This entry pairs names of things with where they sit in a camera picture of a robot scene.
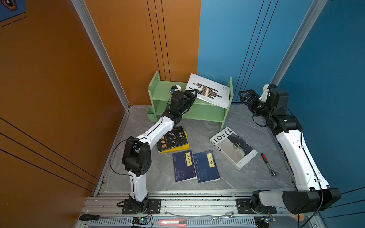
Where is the white book with brown blocks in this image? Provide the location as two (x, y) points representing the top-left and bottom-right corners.
(185, 73), (230, 109)

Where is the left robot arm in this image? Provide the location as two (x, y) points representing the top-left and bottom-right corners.
(122, 86), (198, 209)

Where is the silver open-end wrench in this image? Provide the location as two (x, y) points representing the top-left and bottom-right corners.
(211, 213), (235, 221)

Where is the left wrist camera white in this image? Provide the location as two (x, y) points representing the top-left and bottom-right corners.
(170, 85), (181, 93)

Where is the dark blue book left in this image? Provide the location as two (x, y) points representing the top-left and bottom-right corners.
(173, 150), (197, 182)

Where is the white LOVER magazine book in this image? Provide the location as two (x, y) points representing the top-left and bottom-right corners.
(210, 127), (258, 170)

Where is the right green circuit board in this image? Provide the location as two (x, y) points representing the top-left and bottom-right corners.
(254, 217), (277, 228)

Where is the black book with gold title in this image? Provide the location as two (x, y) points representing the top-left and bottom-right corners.
(156, 126), (189, 153)

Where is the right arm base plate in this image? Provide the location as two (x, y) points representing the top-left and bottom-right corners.
(236, 198), (277, 214)

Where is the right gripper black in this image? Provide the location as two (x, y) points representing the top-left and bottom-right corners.
(238, 89), (273, 121)

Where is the aluminium rail frame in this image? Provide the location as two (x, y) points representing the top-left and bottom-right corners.
(76, 190), (325, 228)

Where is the left green circuit board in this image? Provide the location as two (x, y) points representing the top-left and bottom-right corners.
(131, 217), (152, 228)

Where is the green circuit board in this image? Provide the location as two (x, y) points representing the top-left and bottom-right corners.
(254, 217), (277, 228)
(131, 217), (152, 228)

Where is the green wooden two-tier shelf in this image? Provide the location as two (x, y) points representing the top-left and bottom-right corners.
(146, 71), (233, 129)

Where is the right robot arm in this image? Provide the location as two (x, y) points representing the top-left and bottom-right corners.
(239, 84), (341, 214)

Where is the black handled screwdriver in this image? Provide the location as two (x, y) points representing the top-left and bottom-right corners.
(79, 214), (100, 221)

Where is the dark blue book right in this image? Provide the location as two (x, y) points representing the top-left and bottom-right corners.
(193, 150), (220, 183)

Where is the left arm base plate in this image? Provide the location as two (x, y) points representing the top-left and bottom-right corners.
(122, 198), (162, 215)

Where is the yellow book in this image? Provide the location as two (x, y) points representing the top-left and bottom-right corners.
(159, 131), (190, 154)

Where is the red utility knife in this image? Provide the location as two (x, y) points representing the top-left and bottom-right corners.
(158, 219), (187, 228)

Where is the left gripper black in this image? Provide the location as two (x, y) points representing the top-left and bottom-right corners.
(178, 89), (196, 116)

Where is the dark blue book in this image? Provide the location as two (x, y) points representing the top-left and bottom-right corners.
(173, 150), (197, 182)
(193, 150), (220, 183)

